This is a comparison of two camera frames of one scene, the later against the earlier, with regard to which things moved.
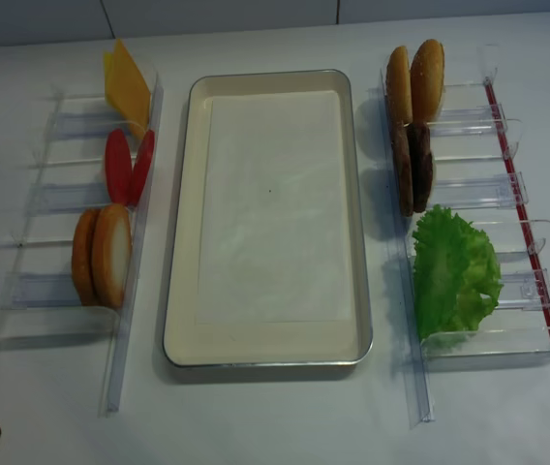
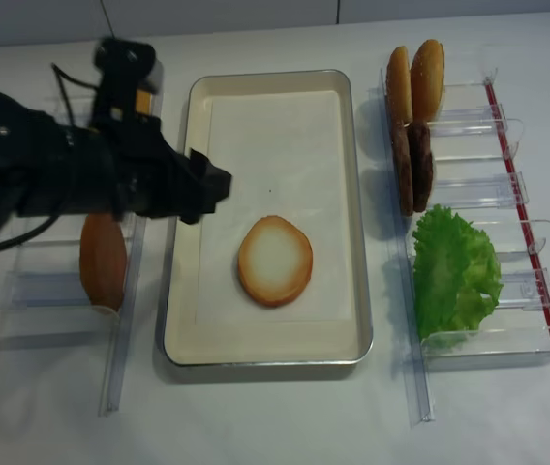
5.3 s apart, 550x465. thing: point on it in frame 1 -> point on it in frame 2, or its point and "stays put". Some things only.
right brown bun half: [427, 81] stays put
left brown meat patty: [402, 134] stays put
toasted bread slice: [111, 250] -> [275, 261]
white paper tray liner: [272, 229] stays put
